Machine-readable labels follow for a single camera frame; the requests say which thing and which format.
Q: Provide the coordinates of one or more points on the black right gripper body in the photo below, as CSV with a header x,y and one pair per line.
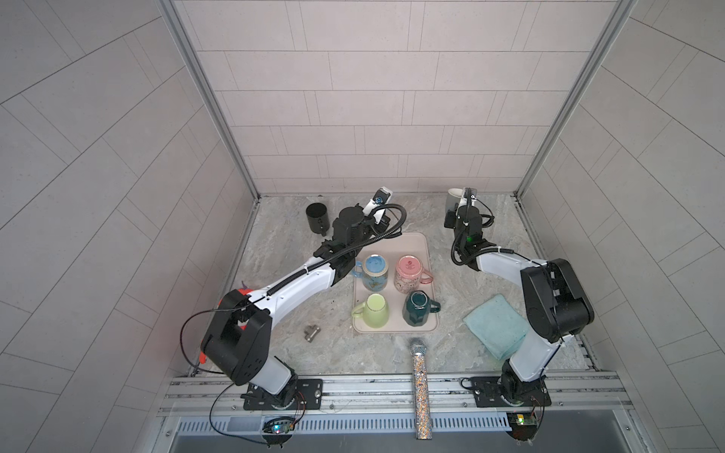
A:
x,y
453,220

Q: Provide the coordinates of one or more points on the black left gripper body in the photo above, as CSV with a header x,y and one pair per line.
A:
x,y
362,228

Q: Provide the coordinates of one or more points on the black mug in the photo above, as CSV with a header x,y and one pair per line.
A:
x,y
318,218

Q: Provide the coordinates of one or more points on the pink cartoon mug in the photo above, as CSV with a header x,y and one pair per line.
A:
x,y
411,275

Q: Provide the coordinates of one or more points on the grey mug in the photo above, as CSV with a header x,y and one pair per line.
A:
x,y
458,198

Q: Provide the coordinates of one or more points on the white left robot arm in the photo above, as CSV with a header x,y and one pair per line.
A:
x,y
273,302

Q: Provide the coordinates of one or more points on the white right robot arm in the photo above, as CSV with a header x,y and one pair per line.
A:
x,y
557,307

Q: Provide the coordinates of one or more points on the blue cartoon mug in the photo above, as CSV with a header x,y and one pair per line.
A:
x,y
372,272

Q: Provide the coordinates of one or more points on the light green mug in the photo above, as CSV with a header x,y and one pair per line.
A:
x,y
374,311

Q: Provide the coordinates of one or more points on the dark green mug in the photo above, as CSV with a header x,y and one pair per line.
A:
x,y
417,308

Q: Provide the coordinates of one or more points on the beige plastic tray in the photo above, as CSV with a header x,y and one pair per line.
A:
x,y
393,289

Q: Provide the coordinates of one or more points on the teal cloth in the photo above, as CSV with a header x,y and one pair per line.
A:
x,y
499,327

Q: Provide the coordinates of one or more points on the small metal fitting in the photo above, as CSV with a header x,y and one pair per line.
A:
x,y
310,332

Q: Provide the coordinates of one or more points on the red shark toy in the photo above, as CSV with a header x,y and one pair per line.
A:
x,y
223,344

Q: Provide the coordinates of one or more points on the glitter filled tube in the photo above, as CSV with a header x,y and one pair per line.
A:
x,y
421,399

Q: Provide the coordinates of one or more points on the right circuit board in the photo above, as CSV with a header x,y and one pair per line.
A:
x,y
524,426

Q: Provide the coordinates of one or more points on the circuit board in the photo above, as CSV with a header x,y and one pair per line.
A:
x,y
524,426
279,426

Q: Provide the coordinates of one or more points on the left circuit board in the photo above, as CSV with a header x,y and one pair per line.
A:
x,y
279,426

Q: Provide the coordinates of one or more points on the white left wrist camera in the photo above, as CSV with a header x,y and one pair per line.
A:
x,y
380,198

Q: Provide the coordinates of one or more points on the aluminium front rail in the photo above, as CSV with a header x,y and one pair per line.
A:
x,y
343,394

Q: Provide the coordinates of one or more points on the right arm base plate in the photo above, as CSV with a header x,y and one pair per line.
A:
x,y
507,391

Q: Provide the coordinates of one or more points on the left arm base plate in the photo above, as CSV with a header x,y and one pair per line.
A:
x,y
297,393

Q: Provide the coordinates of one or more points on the aluminium corner post right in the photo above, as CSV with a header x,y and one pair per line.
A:
x,y
602,46

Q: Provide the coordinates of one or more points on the aluminium corner post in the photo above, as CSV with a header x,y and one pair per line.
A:
x,y
602,46
181,37

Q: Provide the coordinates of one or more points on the aluminium corner post left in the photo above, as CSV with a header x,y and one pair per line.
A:
x,y
181,37

